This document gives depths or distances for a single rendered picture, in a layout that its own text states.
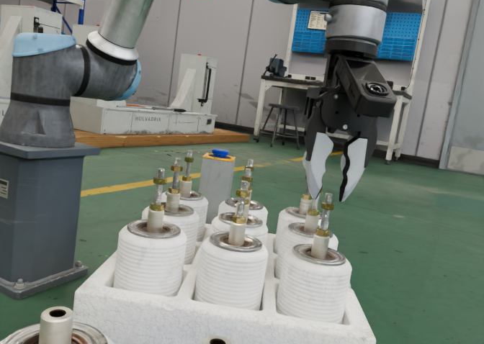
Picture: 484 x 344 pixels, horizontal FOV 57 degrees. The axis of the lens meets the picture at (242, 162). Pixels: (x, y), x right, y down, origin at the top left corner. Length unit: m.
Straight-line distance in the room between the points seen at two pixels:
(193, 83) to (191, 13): 2.69
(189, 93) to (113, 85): 3.19
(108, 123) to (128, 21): 2.24
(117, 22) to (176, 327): 0.65
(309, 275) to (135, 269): 0.23
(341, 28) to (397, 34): 4.94
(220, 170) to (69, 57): 0.40
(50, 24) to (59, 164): 2.01
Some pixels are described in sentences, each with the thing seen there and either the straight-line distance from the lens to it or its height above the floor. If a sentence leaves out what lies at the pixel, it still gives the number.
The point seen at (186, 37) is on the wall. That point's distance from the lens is 6.79.
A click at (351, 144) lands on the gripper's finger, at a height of 0.41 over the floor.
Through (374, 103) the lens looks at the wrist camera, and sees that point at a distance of 0.53.
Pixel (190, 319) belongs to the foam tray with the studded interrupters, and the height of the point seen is 0.17.
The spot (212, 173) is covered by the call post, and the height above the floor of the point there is 0.28.
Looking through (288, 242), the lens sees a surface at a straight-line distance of 0.73.
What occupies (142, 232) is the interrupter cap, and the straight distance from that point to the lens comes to 0.63.
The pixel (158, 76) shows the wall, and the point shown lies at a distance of 7.01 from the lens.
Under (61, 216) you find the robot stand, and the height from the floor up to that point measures 0.15.
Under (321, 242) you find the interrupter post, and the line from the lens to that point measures 0.63.
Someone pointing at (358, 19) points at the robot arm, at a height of 0.57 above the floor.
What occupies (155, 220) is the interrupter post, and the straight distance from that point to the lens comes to 0.63.
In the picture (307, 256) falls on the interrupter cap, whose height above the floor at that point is 0.25.
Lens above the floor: 0.45
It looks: 8 degrees down
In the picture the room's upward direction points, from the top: 8 degrees clockwise
